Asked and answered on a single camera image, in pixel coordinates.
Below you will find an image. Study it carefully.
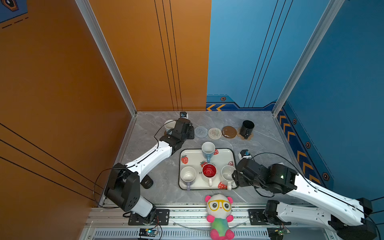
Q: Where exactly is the blue mug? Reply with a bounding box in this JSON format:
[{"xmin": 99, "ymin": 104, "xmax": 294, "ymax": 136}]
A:
[
  {"xmin": 201, "ymin": 142, "xmax": 216, "ymax": 163},
  {"xmin": 164, "ymin": 120, "xmax": 176, "ymax": 132}
]

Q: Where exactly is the grey blue rope coaster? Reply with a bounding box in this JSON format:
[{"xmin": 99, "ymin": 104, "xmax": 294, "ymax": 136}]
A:
[{"xmin": 195, "ymin": 126, "xmax": 208, "ymax": 138}]

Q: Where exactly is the multicolour woven coaster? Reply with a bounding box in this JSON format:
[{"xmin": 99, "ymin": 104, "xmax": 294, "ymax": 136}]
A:
[{"xmin": 208, "ymin": 128, "xmax": 222, "ymax": 140}]

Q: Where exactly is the white mug purple handle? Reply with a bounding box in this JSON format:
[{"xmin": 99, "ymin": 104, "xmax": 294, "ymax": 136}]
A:
[{"xmin": 180, "ymin": 166, "xmax": 197, "ymax": 191}]

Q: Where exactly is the dark brown wooden coaster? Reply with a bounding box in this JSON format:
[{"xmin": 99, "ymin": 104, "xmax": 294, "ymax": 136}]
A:
[{"xmin": 222, "ymin": 126, "xmax": 237, "ymax": 139}]

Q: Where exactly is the cork paw print coaster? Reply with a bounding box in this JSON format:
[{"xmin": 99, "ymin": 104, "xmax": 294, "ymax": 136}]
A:
[{"xmin": 237, "ymin": 132, "xmax": 254, "ymax": 141}]

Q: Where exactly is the black mug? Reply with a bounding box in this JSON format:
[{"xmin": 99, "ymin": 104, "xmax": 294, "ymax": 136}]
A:
[{"xmin": 239, "ymin": 120, "xmax": 255, "ymax": 140}]

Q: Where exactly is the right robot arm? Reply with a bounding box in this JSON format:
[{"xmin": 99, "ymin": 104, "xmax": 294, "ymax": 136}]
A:
[{"xmin": 232, "ymin": 158, "xmax": 381, "ymax": 240}]

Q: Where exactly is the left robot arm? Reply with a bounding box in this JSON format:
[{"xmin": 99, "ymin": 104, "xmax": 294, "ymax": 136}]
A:
[{"xmin": 104, "ymin": 118, "xmax": 195, "ymax": 223}]

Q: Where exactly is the white strawberry serving tray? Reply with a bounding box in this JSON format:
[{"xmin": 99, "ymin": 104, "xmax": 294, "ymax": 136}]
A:
[{"xmin": 179, "ymin": 149, "xmax": 238, "ymax": 191}]

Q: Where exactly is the red interior mug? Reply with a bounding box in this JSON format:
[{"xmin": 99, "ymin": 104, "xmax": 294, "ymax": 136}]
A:
[{"xmin": 202, "ymin": 163, "xmax": 218, "ymax": 187}]

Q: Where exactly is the right circuit board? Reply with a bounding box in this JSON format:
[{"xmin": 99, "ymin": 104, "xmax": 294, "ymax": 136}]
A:
[{"xmin": 267, "ymin": 228, "xmax": 287, "ymax": 240}]

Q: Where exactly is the plush panda toy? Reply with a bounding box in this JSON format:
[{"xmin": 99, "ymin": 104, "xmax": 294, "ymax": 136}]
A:
[{"xmin": 205, "ymin": 194, "xmax": 235, "ymax": 240}]

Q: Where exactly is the left green circuit board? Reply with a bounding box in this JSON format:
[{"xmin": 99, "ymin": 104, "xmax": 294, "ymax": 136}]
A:
[{"xmin": 138, "ymin": 228, "xmax": 160, "ymax": 240}]

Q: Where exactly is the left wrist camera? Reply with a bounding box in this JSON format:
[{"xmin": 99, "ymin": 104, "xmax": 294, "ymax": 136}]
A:
[{"xmin": 180, "ymin": 111, "xmax": 188, "ymax": 119}]

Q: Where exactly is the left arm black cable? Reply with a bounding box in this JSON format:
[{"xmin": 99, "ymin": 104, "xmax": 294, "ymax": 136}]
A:
[{"xmin": 92, "ymin": 119, "xmax": 178, "ymax": 208}]

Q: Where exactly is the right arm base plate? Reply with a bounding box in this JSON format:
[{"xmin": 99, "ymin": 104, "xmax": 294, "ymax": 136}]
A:
[{"xmin": 248, "ymin": 209, "xmax": 292, "ymax": 226}]

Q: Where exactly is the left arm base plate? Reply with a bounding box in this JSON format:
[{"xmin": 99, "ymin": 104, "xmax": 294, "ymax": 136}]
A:
[{"xmin": 128, "ymin": 209, "xmax": 170, "ymax": 226}]

